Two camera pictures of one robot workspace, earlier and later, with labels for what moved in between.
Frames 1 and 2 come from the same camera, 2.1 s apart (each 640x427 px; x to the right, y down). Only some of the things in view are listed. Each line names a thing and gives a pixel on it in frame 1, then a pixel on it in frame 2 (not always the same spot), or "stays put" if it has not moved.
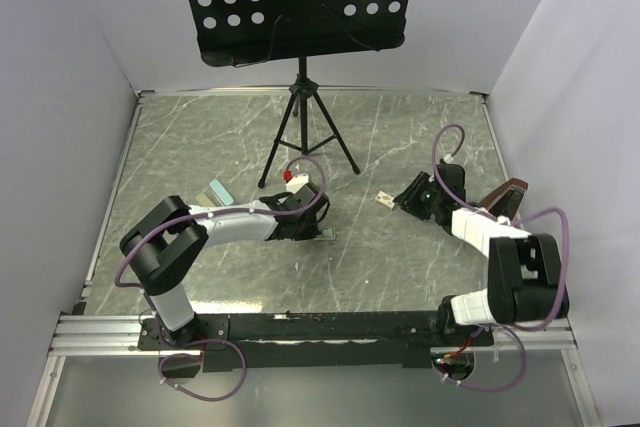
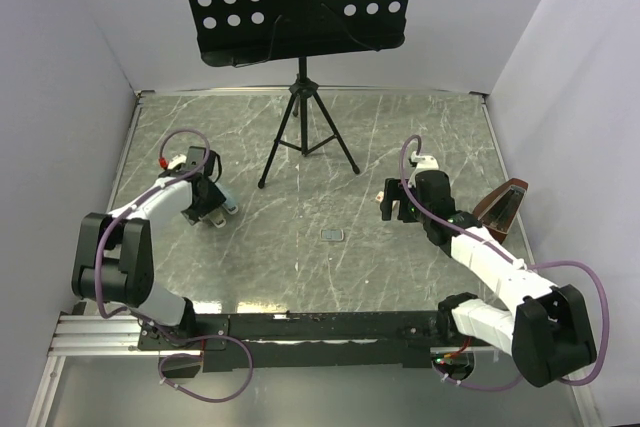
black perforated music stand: (256, 5) stays put
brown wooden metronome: (507, 199) stays put
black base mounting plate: (317, 341) stays put
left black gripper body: (309, 229) -> (214, 199)
